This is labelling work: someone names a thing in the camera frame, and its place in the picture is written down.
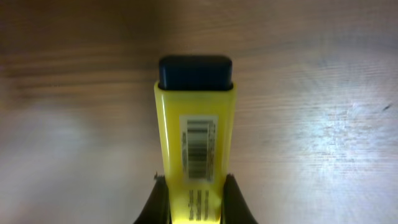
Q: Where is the yellow highlighter marker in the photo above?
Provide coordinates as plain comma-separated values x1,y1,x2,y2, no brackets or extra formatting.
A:
154,55,236,223

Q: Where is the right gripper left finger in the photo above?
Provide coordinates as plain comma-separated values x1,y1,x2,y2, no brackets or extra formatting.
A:
134,174,171,224

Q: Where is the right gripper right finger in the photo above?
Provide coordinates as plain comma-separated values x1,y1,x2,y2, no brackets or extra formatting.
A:
220,174,258,224

